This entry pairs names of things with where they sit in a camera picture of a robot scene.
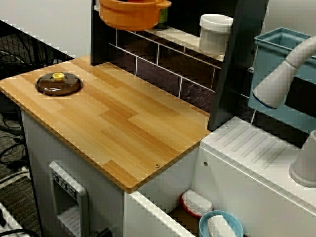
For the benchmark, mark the white plastic jar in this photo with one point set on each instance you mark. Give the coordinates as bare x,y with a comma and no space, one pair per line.
214,32

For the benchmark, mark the aluminium frame rail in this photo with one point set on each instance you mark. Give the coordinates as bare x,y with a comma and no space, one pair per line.
10,222

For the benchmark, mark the orange toy pot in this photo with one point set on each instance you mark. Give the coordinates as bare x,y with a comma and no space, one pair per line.
128,17

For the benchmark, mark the white toy in bowl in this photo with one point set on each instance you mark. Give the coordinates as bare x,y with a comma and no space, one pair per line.
219,227

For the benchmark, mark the teal plastic bin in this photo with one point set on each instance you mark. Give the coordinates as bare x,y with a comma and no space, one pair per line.
266,61

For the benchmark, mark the brown lid with yellow knob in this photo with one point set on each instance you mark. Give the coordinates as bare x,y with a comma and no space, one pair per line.
61,87

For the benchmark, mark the white power strip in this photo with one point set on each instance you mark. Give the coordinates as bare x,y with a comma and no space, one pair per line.
14,177

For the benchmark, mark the white toy kitchen unit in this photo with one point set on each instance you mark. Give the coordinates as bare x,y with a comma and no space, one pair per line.
234,177

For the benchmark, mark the red rimmed white toy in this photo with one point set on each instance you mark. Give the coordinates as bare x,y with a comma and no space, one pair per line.
197,202

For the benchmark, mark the grey dispenser panel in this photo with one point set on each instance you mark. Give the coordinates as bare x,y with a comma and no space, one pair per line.
82,197

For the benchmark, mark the green soda can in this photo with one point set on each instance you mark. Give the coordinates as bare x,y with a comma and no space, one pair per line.
163,18

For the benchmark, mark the light blue bowl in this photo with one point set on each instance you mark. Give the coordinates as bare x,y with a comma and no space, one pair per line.
203,227

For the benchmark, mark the black shelf side panel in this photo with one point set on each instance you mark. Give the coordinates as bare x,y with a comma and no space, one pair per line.
97,42

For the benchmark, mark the grey toy faucet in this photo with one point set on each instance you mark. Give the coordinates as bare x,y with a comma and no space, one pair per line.
271,89

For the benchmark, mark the dark grey upright post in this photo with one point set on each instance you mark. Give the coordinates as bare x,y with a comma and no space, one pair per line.
229,74

